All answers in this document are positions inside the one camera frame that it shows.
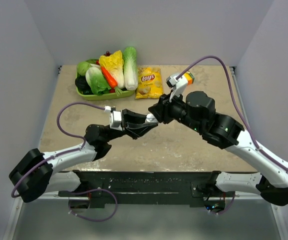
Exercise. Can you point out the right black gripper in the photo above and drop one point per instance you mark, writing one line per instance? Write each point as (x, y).
(161, 109)

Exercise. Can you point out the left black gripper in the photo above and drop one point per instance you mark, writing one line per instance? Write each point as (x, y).
(131, 119)

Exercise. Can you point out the white earbud charging case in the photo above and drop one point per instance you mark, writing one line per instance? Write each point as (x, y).
(150, 118)

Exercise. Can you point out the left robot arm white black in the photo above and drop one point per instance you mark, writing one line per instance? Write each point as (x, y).
(38, 173)

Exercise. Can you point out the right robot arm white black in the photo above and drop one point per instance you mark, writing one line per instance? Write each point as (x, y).
(197, 112)

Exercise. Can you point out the yellow Lays chips bag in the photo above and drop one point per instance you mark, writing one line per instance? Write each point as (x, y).
(149, 83)

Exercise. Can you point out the green plastic vegetable tray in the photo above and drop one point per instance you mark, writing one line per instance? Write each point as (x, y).
(108, 96)

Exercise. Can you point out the orange green carton box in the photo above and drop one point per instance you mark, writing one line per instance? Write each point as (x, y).
(189, 77)

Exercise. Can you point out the orange toy carrot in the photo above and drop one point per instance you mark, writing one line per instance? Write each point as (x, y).
(111, 81)

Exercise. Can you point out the green white bok choy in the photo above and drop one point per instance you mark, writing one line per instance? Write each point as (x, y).
(97, 82)

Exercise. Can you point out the tall green napa cabbage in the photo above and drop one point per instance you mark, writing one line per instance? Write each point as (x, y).
(130, 68)

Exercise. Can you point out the yellow toy cabbage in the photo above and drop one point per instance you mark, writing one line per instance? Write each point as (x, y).
(114, 65)

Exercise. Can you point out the dark green toy vegetable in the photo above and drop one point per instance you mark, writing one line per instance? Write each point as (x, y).
(83, 86)

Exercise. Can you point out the dark red toy grapes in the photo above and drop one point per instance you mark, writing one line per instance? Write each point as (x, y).
(107, 54)

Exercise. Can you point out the round green cabbage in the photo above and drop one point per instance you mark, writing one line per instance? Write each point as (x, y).
(82, 68)

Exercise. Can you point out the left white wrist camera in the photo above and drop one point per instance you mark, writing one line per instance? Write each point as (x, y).
(115, 118)

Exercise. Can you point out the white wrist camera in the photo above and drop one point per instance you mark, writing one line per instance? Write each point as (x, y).
(115, 118)
(177, 85)

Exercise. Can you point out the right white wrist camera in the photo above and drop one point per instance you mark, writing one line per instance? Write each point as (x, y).
(177, 85)

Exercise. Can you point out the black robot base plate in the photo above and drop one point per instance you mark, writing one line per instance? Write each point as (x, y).
(146, 188)

